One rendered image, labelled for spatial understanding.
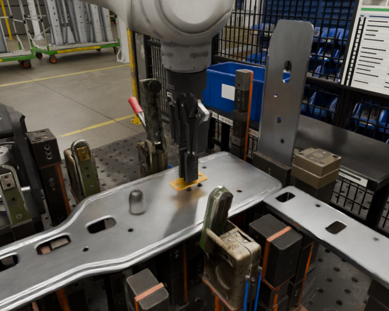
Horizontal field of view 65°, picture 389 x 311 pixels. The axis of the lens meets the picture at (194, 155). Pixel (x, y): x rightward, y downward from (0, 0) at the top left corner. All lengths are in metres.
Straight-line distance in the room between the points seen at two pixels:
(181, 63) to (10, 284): 0.44
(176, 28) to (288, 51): 0.45
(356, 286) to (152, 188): 0.61
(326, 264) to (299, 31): 0.64
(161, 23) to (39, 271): 0.42
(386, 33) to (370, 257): 0.57
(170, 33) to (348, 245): 0.46
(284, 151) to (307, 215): 0.21
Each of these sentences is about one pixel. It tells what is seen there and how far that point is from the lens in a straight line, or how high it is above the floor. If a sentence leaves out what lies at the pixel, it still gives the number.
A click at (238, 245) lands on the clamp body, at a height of 1.05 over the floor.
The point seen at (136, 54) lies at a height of 0.81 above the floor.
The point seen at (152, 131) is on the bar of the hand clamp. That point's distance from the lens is 0.75.
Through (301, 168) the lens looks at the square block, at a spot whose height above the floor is 1.03.
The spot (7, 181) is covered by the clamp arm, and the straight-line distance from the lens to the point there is 0.68.
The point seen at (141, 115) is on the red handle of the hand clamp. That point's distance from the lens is 0.81.
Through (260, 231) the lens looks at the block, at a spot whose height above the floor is 0.98.
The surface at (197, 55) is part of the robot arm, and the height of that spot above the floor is 1.30.
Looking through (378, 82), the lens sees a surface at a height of 1.18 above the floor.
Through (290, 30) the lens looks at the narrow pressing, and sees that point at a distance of 0.76.
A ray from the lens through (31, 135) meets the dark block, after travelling 0.76.
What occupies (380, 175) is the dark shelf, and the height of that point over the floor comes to 1.03.
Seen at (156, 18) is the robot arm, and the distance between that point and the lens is 0.35.
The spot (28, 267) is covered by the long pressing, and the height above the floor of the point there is 1.00.
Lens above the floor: 1.39
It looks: 28 degrees down
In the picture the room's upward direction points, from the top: straight up
